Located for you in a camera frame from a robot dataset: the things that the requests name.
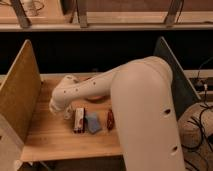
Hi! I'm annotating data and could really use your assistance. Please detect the small clear plastic bottle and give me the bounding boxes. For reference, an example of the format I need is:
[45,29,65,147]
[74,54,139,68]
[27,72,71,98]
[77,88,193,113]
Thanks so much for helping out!
[64,106,74,120]

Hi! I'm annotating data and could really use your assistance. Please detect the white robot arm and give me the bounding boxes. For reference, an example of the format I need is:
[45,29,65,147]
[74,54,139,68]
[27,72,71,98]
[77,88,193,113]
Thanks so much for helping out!
[49,56,185,171]

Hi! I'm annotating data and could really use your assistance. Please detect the red white rectangular box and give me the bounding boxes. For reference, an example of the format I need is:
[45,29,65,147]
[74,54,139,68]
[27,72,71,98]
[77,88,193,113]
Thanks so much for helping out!
[74,108,85,133]

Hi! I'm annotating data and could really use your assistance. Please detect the left wooden side panel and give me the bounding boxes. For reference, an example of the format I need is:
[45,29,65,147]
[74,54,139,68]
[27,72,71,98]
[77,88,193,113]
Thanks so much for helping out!
[0,40,41,144]

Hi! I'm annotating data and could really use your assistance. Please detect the dark right side panel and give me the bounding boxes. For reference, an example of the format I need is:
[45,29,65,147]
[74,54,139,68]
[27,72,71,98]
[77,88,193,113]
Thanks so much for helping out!
[154,37,201,119]

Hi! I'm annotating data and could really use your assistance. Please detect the wooden shelf frame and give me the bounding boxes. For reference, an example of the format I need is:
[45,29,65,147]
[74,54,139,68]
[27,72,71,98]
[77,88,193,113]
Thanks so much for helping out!
[0,0,213,32]

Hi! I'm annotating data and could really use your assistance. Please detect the black cables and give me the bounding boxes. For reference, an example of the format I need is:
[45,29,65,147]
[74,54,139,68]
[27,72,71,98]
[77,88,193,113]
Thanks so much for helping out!
[181,56,213,171]

